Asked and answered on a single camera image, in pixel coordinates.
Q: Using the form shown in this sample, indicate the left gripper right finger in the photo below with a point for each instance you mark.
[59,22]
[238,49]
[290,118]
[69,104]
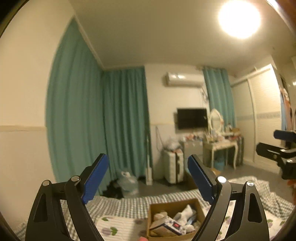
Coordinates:
[248,220]

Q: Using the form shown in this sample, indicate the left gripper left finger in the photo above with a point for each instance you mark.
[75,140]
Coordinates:
[46,220]

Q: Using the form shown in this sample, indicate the person left hand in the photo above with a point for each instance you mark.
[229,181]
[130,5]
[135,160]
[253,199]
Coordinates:
[143,239]

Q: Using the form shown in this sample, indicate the white sock in box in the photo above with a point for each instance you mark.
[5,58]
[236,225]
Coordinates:
[194,227]

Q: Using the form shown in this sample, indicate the white sliding wardrobe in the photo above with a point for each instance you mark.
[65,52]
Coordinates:
[257,107]

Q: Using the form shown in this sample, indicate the brown cardboard box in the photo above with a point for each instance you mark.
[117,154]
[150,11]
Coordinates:
[172,208]

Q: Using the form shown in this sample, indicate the white dressing table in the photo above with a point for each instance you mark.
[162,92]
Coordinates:
[228,147]

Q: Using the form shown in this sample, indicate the oval vanity mirror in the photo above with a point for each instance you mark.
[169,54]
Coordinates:
[215,122]

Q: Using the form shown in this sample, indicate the cream crumpled sock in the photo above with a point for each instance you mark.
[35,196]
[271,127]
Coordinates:
[159,215]

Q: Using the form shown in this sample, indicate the teal window curtain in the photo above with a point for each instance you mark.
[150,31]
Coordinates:
[219,93]

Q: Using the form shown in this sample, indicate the clear water jug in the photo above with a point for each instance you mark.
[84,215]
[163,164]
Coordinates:
[128,184]

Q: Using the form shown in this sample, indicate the silver mini fridge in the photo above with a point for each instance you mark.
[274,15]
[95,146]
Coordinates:
[193,147]

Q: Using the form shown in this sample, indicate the white suitcase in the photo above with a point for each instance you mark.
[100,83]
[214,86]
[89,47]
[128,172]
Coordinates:
[174,166]

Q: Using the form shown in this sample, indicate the clear plastic bag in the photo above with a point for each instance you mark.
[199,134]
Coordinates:
[172,145]

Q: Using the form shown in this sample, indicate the white air conditioner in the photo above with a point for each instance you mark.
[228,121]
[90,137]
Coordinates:
[181,79]

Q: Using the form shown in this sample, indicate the round ceiling light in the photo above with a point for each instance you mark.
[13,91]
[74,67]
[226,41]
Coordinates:
[239,19]

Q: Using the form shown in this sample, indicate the black wall television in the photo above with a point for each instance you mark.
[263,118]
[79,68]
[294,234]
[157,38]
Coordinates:
[192,118]

